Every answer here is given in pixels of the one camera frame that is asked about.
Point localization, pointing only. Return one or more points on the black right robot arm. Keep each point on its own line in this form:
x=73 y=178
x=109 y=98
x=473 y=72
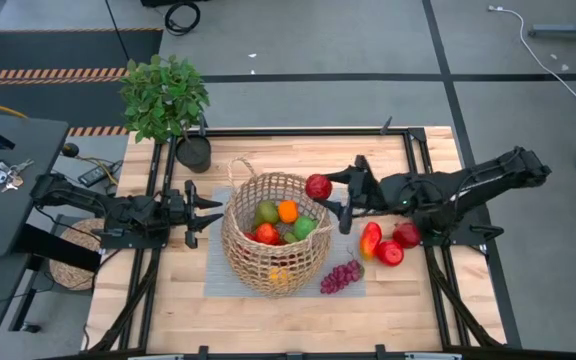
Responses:
x=468 y=187

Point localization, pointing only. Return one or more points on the grey desk leg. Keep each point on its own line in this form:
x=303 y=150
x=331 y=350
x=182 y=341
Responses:
x=568 y=33

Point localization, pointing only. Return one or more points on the black power adapter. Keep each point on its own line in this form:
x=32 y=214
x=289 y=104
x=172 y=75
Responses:
x=95 y=175

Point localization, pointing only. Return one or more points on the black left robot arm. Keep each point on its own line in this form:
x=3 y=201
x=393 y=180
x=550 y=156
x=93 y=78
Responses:
x=58 y=190

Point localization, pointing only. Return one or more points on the black hazard-striped floor mat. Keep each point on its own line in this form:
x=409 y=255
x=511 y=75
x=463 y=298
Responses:
x=43 y=50

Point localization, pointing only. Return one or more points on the orange fruit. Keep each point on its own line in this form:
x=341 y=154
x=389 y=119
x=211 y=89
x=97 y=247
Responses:
x=288 y=211

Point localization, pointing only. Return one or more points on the green potted plant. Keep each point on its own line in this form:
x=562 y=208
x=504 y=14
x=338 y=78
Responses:
x=163 y=100

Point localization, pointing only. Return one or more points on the dark red apple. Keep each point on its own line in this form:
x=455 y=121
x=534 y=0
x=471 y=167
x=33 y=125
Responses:
x=318 y=186

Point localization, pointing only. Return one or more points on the red orange mango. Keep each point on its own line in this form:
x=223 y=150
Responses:
x=370 y=240

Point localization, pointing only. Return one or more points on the black side desk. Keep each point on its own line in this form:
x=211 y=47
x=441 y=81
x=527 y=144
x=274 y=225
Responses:
x=18 y=215

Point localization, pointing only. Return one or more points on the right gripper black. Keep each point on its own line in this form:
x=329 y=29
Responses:
x=363 y=197

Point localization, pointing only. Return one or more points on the purple grape bunch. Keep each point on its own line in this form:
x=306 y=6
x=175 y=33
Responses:
x=340 y=277

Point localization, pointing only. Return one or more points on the green bell pepper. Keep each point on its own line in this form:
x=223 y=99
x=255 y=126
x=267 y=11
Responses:
x=304 y=227

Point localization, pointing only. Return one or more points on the green pear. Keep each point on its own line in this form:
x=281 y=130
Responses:
x=266 y=212

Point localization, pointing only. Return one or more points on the red pomegranate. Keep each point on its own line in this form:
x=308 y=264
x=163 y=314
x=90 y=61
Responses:
x=407 y=235

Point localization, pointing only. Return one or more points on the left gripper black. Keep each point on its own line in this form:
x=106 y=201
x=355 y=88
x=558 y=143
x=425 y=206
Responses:
x=188 y=212

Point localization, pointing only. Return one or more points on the grey woven placemat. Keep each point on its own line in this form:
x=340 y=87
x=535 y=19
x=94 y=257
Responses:
x=213 y=250

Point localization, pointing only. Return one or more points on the black device at edge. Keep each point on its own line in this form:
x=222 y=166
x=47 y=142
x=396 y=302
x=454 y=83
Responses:
x=293 y=132

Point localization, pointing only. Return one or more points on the yellow bell pepper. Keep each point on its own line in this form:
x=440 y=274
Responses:
x=278 y=276

